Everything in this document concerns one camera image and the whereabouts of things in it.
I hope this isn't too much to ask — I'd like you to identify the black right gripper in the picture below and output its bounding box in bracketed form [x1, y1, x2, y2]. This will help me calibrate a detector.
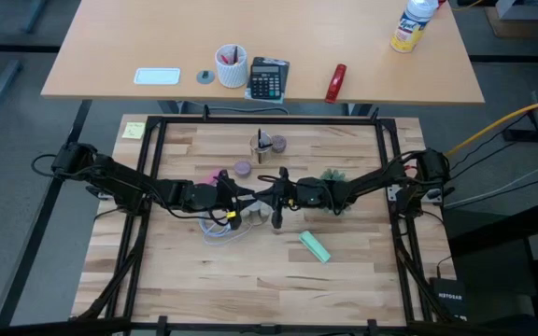
[252, 166, 298, 230]

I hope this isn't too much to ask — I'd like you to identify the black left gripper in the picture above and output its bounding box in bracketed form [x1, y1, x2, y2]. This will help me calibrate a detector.
[216, 168, 257, 231]

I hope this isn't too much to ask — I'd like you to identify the mint green stapler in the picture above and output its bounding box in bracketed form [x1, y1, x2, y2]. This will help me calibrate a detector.
[298, 230, 333, 264]

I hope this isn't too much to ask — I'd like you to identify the green succulent in pot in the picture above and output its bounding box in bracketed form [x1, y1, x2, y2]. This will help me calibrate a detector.
[318, 167, 361, 217]

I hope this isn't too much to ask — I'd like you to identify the black calculator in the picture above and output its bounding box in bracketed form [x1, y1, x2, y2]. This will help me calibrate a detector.
[245, 58, 291, 105]
[248, 56, 283, 101]

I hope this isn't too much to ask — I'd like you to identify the white textured pen cup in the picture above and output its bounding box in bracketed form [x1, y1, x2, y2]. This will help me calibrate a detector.
[214, 43, 249, 90]

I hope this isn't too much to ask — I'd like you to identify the yellow sticky note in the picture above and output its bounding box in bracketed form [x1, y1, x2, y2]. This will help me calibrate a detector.
[121, 121, 147, 140]

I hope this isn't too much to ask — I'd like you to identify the red stapler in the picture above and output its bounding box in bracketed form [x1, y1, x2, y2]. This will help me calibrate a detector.
[323, 63, 347, 105]

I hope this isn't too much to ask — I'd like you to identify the white light-blue eraser box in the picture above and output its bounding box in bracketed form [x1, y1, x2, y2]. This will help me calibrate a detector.
[133, 67, 181, 86]

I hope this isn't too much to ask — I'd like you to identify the light wooden desk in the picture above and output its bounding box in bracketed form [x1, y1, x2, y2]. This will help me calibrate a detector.
[40, 0, 486, 105]

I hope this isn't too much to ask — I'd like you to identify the black network router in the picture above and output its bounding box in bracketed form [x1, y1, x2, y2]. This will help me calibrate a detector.
[429, 276, 466, 323]

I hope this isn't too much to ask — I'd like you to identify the yellow white spray can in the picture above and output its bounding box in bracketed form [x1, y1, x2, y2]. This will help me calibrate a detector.
[389, 0, 440, 54]

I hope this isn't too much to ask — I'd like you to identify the gold wire pen cup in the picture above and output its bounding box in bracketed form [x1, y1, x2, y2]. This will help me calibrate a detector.
[248, 133, 274, 164]

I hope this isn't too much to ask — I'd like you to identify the yellow cable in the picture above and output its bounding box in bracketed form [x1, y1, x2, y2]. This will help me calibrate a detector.
[444, 94, 538, 159]

